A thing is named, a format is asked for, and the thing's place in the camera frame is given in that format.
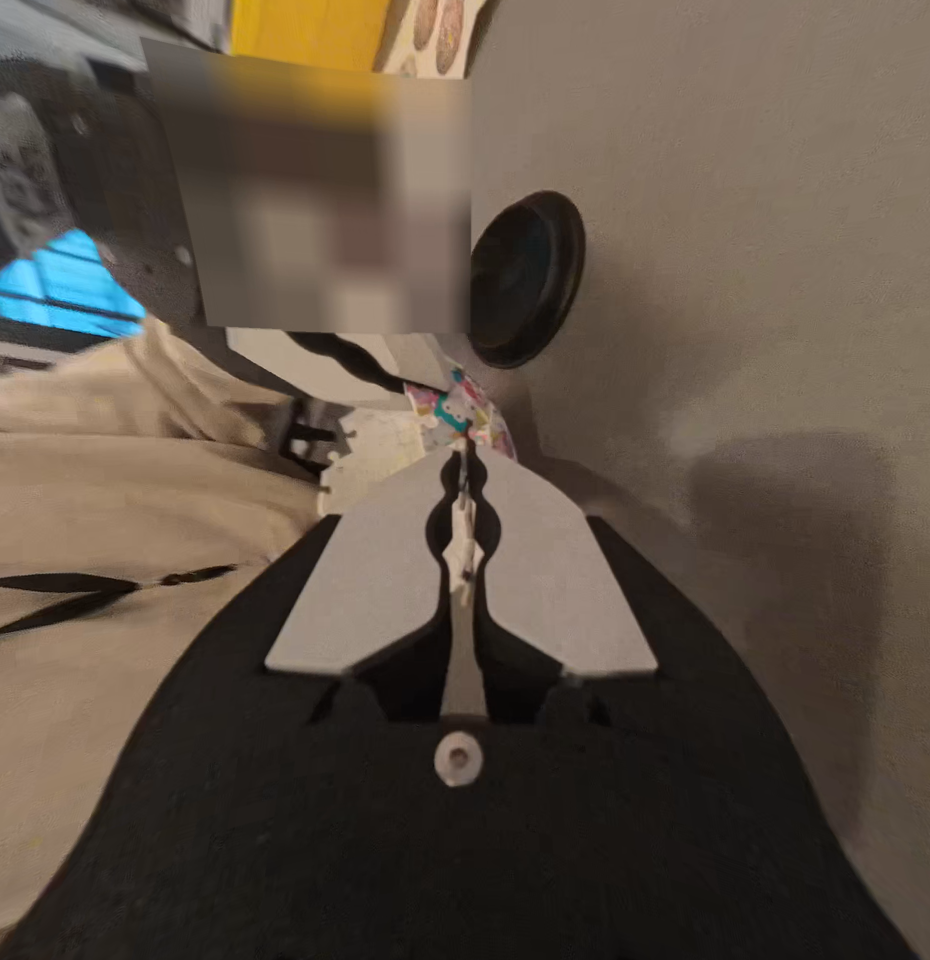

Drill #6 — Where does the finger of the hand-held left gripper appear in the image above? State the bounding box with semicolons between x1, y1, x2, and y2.
315;330;448;393
226;330;424;412

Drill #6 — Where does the black ball stand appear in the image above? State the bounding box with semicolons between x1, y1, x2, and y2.
468;189;587;370

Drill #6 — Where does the person's cream sweatshirt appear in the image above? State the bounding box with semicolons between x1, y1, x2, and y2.
0;431;338;939

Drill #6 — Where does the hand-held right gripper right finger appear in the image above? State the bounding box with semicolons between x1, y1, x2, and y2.
465;446;659;724

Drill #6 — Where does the colourful puzzle ball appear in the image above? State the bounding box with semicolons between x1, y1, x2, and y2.
318;366;520;601

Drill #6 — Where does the yellow box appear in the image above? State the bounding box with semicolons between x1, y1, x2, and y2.
231;0;394;72

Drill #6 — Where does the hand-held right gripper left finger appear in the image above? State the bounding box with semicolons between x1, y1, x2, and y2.
264;448;466;723

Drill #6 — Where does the glass window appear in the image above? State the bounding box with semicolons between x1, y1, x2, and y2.
0;228;147;339

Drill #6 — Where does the puzzle instruction leaflet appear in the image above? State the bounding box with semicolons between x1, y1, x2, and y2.
375;0;503;80

